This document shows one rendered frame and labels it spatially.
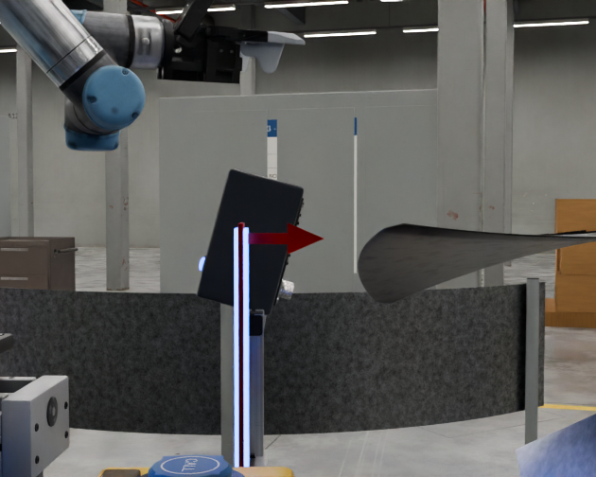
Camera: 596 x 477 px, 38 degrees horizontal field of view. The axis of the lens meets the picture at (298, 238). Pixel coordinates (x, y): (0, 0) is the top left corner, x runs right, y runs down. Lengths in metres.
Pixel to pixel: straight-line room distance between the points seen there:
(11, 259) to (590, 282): 5.26
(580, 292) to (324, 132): 3.23
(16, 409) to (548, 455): 0.57
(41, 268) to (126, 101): 6.30
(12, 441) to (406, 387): 1.72
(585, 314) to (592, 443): 8.09
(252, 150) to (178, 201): 0.75
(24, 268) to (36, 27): 6.37
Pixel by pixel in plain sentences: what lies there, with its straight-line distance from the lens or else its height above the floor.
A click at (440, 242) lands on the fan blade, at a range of 0.62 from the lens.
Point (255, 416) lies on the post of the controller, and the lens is 1.22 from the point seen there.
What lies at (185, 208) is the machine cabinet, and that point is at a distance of 7.18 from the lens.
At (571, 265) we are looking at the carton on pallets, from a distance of 8.75.
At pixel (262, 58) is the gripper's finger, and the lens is 1.30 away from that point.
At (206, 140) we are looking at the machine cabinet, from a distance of 7.12.
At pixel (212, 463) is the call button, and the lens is 0.44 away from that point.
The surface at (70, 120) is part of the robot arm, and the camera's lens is 1.25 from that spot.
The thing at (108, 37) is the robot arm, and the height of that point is 1.43.
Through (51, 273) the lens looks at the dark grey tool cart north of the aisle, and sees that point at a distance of 7.37.
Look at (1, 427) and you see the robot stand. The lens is 1.02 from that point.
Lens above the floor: 1.21
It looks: 2 degrees down
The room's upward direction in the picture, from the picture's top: straight up
